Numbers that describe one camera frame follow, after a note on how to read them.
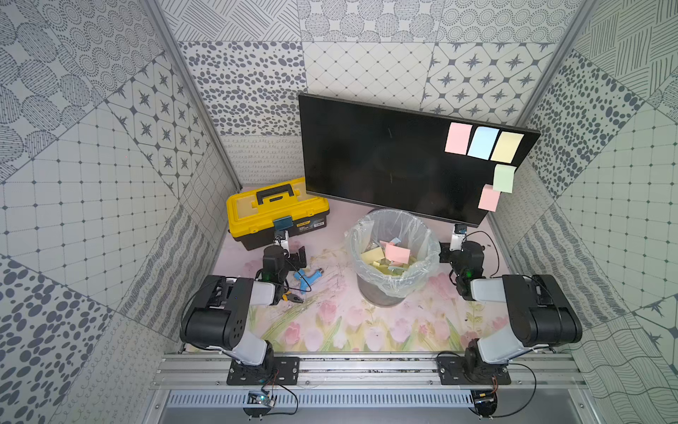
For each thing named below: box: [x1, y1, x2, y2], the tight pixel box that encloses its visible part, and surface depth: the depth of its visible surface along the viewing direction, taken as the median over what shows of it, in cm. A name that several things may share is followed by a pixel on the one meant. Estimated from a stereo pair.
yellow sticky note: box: [489, 130, 525, 164], surface depth 65 cm
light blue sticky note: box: [467, 126, 500, 161], surface depth 65 cm
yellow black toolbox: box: [226, 176, 331, 251], surface depth 95 cm
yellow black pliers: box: [282, 291, 304, 303], surface depth 88 cm
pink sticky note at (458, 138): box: [444, 121, 474, 156], surface depth 65 cm
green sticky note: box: [492, 164, 518, 194], surface depth 70 cm
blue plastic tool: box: [293, 268, 324, 296], surface depth 94 cm
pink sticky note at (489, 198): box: [477, 183, 501, 213], surface depth 76 cm
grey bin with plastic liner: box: [345, 208, 441, 308], surface depth 78 cm
